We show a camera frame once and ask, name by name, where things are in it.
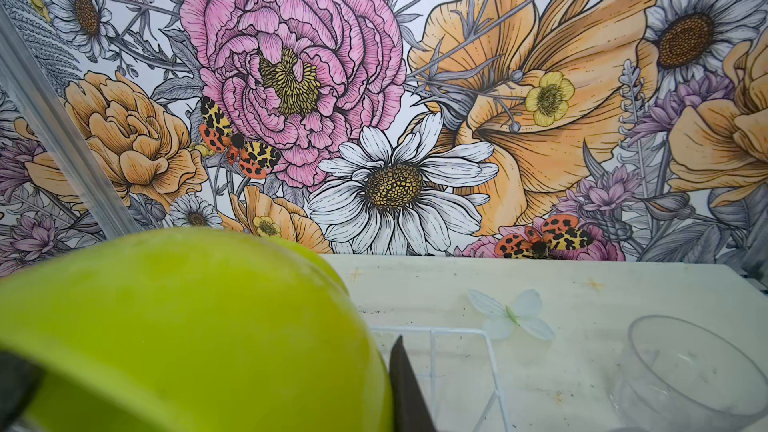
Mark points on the white wire dish rack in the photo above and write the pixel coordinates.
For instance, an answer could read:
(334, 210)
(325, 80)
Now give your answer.
(457, 372)

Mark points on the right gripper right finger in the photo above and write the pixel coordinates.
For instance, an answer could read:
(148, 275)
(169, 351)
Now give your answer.
(411, 413)

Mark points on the clear glass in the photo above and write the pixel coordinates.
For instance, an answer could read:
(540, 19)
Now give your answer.
(674, 375)

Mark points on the lime green bowl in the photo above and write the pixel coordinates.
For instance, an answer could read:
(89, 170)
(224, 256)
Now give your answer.
(194, 329)

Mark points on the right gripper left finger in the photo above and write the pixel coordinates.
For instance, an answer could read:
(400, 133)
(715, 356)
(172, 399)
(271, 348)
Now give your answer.
(20, 381)

